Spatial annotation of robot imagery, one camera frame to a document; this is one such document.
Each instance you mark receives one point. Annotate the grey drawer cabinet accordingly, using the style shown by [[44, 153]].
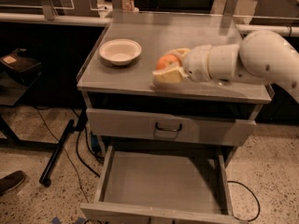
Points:
[[132, 87]]

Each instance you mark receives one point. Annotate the dark shoe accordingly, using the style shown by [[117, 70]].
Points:
[[11, 181]]

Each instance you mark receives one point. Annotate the open grey middle drawer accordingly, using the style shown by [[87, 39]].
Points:
[[162, 187]]

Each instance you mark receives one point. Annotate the orange fruit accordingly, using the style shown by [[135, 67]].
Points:
[[167, 60]]

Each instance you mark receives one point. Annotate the grey top drawer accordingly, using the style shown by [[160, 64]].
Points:
[[197, 130]]

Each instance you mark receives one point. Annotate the black box with label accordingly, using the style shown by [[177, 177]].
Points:
[[21, 67]]

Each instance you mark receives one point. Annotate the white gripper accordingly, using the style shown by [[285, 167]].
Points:
[[197, 63]]

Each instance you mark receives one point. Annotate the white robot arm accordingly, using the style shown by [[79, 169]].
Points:
[[263, 57]]

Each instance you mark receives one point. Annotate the black drawer handle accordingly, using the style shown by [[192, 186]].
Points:
[[167, 129]]

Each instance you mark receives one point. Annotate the black stand leg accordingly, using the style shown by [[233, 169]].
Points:
[[45, 177]]

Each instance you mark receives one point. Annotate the white bowl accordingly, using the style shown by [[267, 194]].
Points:
[[120, 51]]

